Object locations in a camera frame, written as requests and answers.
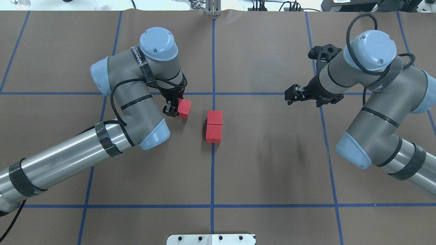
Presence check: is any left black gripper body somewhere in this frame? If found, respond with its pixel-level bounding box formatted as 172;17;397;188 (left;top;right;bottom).
160;89;184;110

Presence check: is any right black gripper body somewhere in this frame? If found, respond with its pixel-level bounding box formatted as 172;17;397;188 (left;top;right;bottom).
305;74;344;108

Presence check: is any red block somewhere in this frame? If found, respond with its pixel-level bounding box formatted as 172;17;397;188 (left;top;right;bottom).
206;125;222;143
177;99;192;120
207;110;223;125

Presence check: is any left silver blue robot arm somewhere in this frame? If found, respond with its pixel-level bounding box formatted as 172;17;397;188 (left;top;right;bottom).
0;27;187;216

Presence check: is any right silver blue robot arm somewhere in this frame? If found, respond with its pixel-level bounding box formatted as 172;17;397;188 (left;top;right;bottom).
284;30;436;196

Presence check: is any black box with label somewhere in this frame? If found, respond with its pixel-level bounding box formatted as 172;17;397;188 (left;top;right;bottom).
321;0;378;12

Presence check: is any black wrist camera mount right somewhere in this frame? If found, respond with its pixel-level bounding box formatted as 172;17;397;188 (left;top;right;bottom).
307;44;343;74

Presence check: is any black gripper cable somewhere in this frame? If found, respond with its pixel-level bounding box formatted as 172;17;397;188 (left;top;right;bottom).
346;13;416;106

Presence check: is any aluminium frame post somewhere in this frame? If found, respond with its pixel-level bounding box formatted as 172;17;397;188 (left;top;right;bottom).
204;0;222;16

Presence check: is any white camera stand post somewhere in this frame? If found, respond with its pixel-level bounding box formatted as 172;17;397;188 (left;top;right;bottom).
166;233;256;245

